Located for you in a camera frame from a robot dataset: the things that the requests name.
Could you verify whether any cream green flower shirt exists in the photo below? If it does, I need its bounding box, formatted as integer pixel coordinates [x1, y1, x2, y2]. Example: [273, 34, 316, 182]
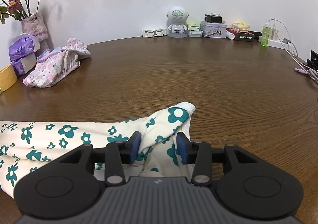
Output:
[1, 102, 196, 196]

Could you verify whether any purple cable bundle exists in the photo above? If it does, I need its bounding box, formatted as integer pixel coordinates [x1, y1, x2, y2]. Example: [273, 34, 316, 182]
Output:
[294, 66, 318, 80]

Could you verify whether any green spray bottle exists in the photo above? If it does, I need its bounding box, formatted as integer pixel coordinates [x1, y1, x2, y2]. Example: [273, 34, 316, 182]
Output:
[261, 20, 270, 47]

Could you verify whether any white cable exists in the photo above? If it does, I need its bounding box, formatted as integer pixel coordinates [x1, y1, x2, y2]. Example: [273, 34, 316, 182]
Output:
[269, 17, 311, 68]

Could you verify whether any yellow mug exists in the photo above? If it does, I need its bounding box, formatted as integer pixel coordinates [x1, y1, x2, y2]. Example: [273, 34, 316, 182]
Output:
[0, 64, 17, 92]

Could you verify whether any black phone stand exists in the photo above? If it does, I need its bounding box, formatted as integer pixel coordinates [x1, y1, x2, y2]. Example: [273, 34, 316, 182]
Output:
[307, 50, 318, 71]

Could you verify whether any black small device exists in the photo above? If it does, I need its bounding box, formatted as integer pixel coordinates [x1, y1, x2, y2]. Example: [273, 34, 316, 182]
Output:
[204, 14, 222, 24]

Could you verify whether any black red box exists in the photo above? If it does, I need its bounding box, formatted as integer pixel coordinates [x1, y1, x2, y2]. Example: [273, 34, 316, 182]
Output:
[227, 28, 255, 42]

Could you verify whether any lower purple tissue pack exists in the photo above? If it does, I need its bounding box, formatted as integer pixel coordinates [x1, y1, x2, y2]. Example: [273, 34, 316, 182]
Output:
[11, 53, 37, 76]

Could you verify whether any white power strip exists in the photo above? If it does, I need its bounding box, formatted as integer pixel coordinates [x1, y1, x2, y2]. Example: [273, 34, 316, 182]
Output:
[267, 39, 294, 50]

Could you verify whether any purple tissue pack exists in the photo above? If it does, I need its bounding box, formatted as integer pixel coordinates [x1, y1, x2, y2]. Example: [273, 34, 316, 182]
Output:
[11, 53, 37, 76]
[8, 33, 40, 62]

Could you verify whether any white tube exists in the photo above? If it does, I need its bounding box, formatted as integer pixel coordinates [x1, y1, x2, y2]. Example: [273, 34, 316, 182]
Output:
[226, 30, 235, 40]

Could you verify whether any yellow sticky notes stack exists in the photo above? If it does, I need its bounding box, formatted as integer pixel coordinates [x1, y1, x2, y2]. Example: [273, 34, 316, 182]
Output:
[231, 22, 250, 32]

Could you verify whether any grey tin box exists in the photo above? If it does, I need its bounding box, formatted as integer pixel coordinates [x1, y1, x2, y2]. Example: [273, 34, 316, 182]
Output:
[200, 21, 226, 39]

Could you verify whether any purple fuzzy vase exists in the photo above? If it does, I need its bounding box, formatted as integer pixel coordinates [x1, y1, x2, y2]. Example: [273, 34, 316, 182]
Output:
[21, 13, 49, 51]

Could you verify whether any upper purple tissue pack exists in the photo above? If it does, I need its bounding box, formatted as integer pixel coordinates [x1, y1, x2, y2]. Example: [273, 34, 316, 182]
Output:
[8, 33, 40, 62]

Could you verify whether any pink floral storage bag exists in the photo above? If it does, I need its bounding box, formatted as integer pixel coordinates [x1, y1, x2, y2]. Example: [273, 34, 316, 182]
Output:
[23, 38, 90, 88]

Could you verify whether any green white card stack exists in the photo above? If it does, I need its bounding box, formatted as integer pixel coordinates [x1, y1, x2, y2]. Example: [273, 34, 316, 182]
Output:
[187, 24, 203, 38]

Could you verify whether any white astronaut figure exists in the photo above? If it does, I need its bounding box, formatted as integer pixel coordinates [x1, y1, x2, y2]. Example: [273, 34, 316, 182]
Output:
[167, 6, 189, 38]

